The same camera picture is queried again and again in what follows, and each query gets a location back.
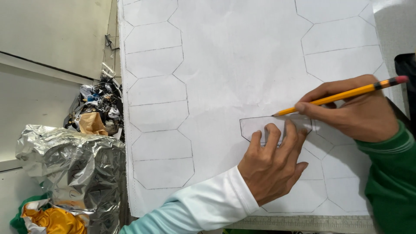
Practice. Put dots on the person's right hand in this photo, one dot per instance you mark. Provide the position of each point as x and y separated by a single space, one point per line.
360 113

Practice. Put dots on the person's left hand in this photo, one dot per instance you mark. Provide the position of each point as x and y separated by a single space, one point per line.
269 172

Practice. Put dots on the yellow pencil with pink eraser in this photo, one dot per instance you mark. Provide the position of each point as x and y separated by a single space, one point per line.
344 95

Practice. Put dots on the clear plastic hexagon template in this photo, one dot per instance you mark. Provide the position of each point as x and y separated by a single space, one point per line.
256 125

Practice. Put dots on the black object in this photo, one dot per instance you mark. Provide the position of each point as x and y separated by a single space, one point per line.
408 74

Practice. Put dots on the grey measuring ruler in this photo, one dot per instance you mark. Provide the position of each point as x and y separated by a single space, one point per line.
308 223

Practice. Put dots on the white fabric with pencil outlines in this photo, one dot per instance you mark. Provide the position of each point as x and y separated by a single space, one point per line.
227 65

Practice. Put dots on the heap of mixed scraps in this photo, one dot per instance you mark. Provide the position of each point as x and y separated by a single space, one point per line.
97 107

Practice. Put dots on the crumpled silver foil bag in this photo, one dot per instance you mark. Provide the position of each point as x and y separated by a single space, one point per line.
74 162

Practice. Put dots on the orange cloth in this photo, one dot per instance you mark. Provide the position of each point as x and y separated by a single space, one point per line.
55 221

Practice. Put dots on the green cloth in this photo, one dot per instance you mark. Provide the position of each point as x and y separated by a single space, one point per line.
19 222

